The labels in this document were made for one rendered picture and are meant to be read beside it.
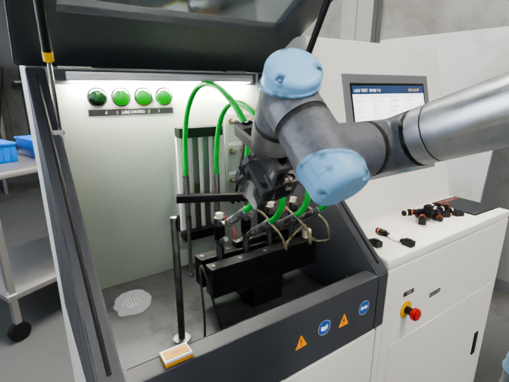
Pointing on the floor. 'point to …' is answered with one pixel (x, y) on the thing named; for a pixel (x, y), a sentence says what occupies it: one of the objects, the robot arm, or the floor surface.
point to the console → (470, 298)
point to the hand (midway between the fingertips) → (254, 191)
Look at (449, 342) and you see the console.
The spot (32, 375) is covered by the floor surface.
